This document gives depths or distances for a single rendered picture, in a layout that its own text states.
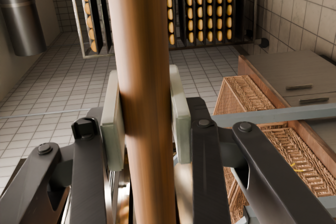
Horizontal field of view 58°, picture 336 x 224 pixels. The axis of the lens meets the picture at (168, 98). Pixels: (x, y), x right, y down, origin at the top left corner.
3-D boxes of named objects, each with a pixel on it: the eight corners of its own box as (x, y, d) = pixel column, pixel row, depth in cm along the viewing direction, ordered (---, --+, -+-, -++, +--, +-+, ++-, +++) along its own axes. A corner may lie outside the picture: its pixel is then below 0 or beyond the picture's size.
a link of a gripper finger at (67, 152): (105, 186, 14) (39, 193, 14) (112, 126, 18) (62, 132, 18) (99, 160, 13) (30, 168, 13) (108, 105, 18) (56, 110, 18)
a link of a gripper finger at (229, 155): (196, 149, 13) (262, 142, 14) (182, 97, 18) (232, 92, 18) (196, 175, 14) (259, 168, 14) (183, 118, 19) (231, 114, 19)
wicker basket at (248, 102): (278, 201, 156) (225, 208, 155) (243, 138, 206) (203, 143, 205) (289, 121, 134) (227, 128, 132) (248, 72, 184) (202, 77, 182)
